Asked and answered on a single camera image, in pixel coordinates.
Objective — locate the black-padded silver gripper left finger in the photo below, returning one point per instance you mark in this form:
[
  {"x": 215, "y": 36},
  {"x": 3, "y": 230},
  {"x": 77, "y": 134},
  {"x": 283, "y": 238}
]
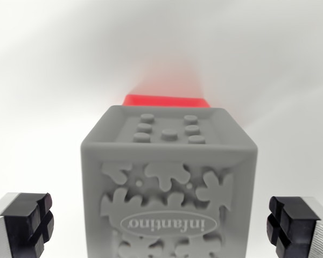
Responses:
[{"x": 19, "y": 225}]

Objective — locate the black-padded silver gripper right finger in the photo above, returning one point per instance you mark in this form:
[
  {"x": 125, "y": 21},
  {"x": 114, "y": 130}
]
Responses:
[{"x": 298, "y": 228}]

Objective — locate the grey embossed rubber cube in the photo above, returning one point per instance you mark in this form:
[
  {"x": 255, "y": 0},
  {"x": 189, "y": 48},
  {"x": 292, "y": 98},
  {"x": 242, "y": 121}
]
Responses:
[{"x": 167, "y": 158}]

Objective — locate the red embossed rubber cube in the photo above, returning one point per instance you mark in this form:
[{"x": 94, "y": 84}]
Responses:
[{"x": 164, "y": 100}]

